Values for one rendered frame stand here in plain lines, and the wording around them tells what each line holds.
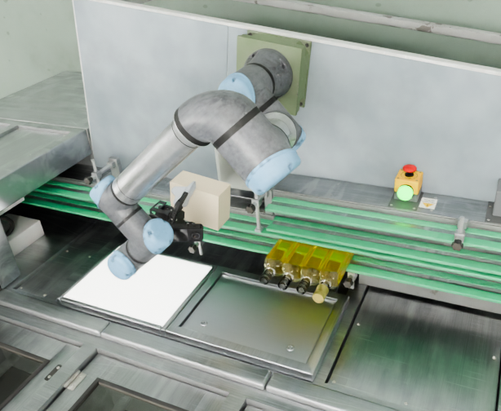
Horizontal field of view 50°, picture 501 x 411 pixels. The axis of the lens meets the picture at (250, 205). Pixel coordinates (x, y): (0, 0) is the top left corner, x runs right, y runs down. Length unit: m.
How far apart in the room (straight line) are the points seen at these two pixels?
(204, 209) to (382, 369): 0.66
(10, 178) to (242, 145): 1.16
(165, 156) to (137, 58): 0.88
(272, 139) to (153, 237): 0.40
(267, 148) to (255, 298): 0.80
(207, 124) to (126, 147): 1.15
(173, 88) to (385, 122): 0.74
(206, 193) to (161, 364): 0.50
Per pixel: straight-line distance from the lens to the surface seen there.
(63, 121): 2.39
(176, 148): 1.11
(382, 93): 1.62
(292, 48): 1.57
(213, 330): 1.64
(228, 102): 1.03
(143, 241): 1.28
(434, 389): 1.54
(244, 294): 1.75
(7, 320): 1.97
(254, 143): 1.01
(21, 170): 2.05
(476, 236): 1.58
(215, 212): 1.54
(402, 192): 1.62
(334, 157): 1.74
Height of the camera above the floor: 2.24
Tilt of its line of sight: 49 degrees down
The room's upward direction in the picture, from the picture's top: 139 degrees counter-clockwise
